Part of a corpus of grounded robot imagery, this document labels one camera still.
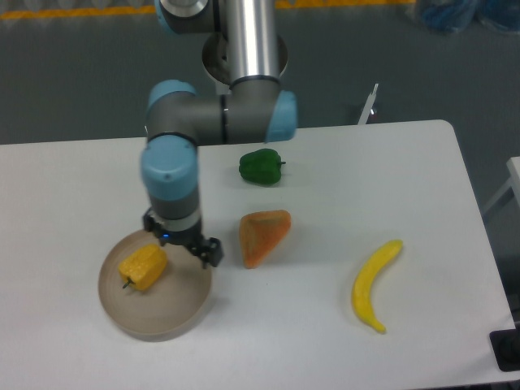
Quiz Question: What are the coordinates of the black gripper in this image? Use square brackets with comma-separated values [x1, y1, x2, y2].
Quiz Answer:
[142, 207, 223, 269]

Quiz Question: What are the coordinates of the yellow toy bell pepper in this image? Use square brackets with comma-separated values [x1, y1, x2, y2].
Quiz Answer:
[118, 244, 167, 291]

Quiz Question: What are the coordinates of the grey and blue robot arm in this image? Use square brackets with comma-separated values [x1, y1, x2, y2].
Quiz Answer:
[140, 1, 297, 267]

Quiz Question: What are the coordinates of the beige round plate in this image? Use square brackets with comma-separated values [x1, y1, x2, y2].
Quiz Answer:
[97, 231, 213, 341]

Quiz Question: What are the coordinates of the green toy bell pepper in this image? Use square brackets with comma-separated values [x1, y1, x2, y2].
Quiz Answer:
[238, 149, 285, 186]

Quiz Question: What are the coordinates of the orange triangular toy bread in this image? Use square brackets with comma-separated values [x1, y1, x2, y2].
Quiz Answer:
[239, 210, 292, 269]

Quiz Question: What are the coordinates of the yellow toy banana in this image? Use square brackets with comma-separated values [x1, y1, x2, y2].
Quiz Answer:
[350, 240, 404, 334]

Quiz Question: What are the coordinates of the white furniture at right edge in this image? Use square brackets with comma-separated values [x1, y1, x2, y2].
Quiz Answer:
[481, 156, 520, 223]

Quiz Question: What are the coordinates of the black device at table edge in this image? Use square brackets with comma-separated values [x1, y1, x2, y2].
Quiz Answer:
[489, 328, 519, 372]

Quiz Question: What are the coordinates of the blue plastic bag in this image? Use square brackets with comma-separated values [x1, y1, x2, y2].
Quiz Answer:
[414, 0, 519, 35]

